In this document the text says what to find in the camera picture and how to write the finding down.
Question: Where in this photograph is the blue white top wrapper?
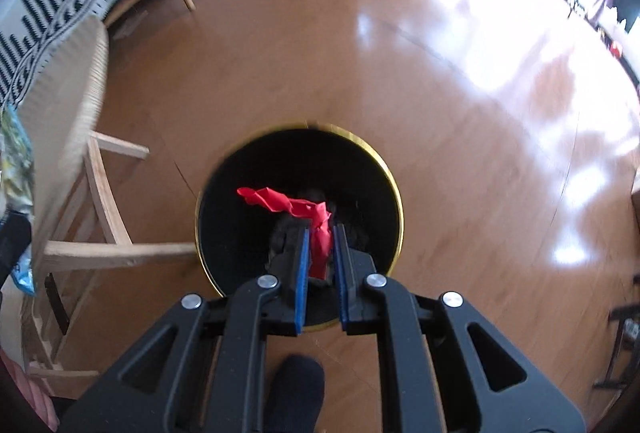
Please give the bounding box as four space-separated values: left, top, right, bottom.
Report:
1 104 35 295

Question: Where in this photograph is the black gold trash bin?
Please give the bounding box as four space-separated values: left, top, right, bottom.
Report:
195 123 405 331

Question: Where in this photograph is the red wrapper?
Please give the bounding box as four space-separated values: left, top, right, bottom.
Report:
235 186 334 281

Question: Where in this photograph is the wooden table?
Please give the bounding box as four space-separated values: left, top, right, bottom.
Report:
18 17 196 381

